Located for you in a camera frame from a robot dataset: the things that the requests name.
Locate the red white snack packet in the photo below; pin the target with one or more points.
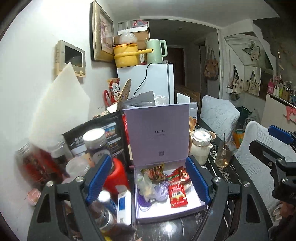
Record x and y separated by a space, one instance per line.
176 192

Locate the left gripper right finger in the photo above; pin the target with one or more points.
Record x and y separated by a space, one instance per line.
201 179

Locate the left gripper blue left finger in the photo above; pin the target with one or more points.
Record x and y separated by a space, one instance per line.
96 177

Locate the purple tassel sachet pouch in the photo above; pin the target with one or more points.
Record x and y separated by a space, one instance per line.
159 193

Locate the hanging tote bag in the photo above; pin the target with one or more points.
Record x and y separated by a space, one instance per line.
211 71

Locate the red berries glass jar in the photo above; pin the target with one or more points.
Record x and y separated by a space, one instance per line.
35 164

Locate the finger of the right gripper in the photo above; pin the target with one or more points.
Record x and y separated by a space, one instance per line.
286 137

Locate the white small carton box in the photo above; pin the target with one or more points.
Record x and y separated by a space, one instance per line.
193 106

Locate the black printed pouch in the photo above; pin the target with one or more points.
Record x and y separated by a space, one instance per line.
114 128

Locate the lavender gift box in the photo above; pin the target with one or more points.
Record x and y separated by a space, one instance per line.
160 135

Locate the blue white medicine box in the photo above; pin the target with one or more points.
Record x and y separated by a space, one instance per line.
124 205

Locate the grey leaf pattern chair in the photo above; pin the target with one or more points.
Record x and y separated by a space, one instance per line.
256 170

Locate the red gold cartoon snack packet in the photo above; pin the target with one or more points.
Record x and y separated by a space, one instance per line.
183 175

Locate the yellow pot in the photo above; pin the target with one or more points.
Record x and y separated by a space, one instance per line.
128 55

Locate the green electric kettle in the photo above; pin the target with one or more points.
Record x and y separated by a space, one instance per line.
159 50

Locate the white mini fridge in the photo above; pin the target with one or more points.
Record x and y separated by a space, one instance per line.
158 78

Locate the red plastic container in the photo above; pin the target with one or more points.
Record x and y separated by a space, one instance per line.
117 178

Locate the spice jar silver lid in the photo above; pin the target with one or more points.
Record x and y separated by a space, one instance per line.
96 143

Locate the gold framed picture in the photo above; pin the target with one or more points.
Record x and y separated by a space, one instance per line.
101 34

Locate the glass cup with spoon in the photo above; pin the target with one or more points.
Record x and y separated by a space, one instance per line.
225 152

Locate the wall intercom panel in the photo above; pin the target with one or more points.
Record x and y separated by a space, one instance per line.
67 53

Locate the small clear zip bag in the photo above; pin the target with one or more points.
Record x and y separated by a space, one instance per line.
146 187

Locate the white foam board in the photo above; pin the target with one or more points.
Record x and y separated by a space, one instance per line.
64 106

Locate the cream ceramic jar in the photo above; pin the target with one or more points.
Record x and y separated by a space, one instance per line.
201 145

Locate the brown gold snack packet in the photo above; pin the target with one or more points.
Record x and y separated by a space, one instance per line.
155 173

